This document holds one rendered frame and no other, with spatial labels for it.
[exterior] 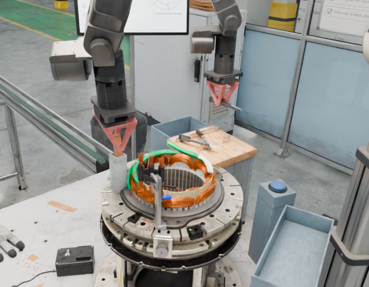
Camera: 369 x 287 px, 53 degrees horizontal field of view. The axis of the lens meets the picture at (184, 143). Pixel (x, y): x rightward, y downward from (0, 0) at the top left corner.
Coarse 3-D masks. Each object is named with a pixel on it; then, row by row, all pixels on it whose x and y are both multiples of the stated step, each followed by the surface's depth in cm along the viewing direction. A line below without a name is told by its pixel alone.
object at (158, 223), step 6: (156, 174) 66; (156, 192) 67; (156, 198) 68; (156, 204) 69; (156, 210) 69; (156, 216) 70; (156, 222) 70; (162, 222) 71; (156, 228) 70; (162, 228) 70
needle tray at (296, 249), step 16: (288, 208) 85; (288, 224) 85; (304, 224) 84; (320, 224) 82; (272, 240) 76; (288, 240) 80; (304, 240) 80; (320, 240) 80; (272, 256) 75; (288, 256) 76; (304, 256) 76; (320, 256) 76; (256, 272) 67; (272, 272) 71; (288, 272) 72; (304, 272) 72; (320, 272) 67
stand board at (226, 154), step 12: (192, 132) 118; (216, 132) 119; (180, 144) 110; (192, 144) 110; (216, 144) 111; (228, 144) 111; (240, 144) 112; (204, 156) 104; (216, 156) 104; (228, 156) 105; (240, 156) 106; (252, 156) 110
